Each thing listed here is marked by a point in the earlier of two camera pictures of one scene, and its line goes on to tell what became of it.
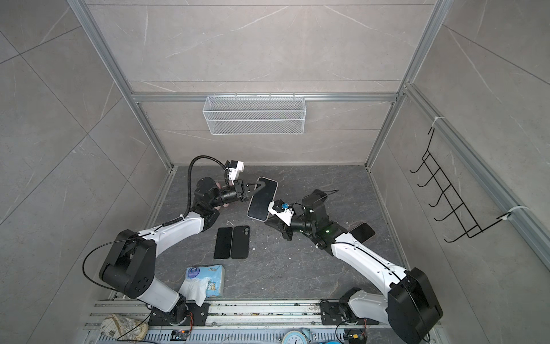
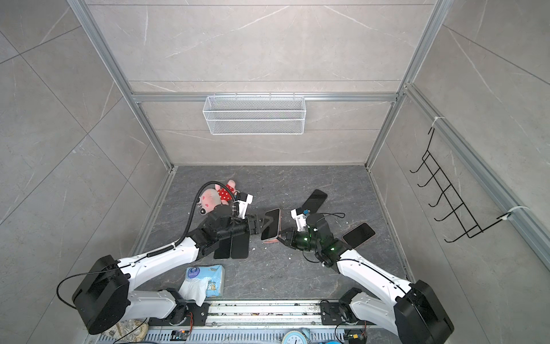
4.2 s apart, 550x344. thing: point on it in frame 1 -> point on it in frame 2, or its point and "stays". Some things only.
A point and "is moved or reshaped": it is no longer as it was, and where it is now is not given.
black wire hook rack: x=458 y=211 stays
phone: x=260 y=203 is moved or reshaped
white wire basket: x=254 y=115 stays
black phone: x=223 y=242 stays
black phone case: x=240 y=241 stays
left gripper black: x=240 y=193 -> x=253 y=228
